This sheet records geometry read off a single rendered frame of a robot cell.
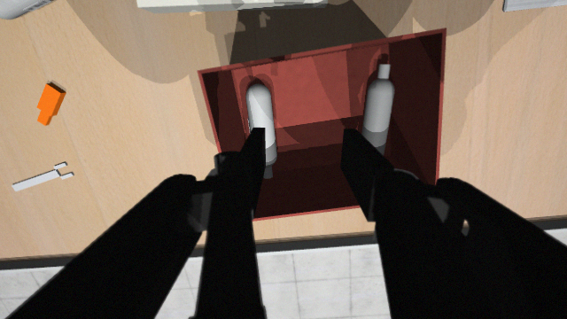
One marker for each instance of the grey open-end spanner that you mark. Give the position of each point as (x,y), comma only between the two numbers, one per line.
(42,178)

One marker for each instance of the dark red open box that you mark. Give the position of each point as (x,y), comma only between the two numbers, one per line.
(315,95)

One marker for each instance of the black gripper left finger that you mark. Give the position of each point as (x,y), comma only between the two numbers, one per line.
(128,271)

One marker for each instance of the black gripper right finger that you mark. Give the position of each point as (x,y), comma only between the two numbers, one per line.
(430,275)

